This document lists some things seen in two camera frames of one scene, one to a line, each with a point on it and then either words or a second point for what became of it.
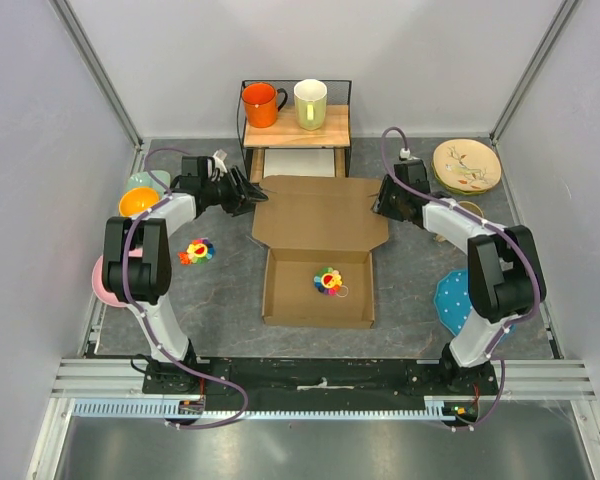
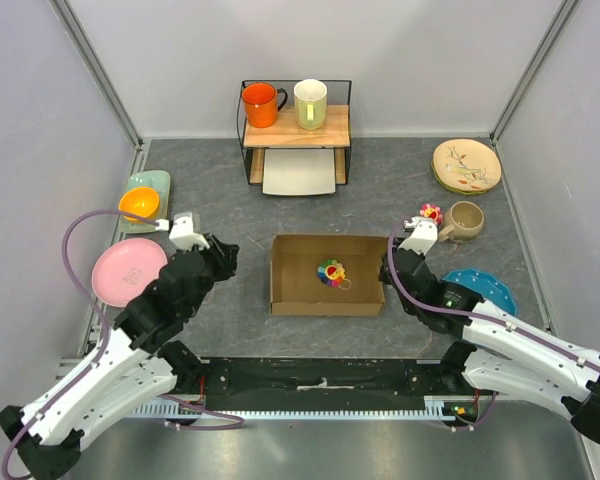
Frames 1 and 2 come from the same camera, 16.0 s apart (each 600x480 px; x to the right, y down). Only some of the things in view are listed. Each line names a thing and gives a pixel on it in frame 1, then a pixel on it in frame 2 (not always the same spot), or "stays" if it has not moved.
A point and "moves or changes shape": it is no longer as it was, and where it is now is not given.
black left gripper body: (225, 193) to (218, 266)
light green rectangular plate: (145, 179) stays
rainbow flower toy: (329, 281) moves or changes shape
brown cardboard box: (319, 233) moves or changes shape
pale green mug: (310, 98) stays
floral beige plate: (466, 166) stays
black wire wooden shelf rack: (286, 133) stays
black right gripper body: (401, 196) to (383, 278)
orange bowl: (134, 202) stays
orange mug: (260, 101) stays
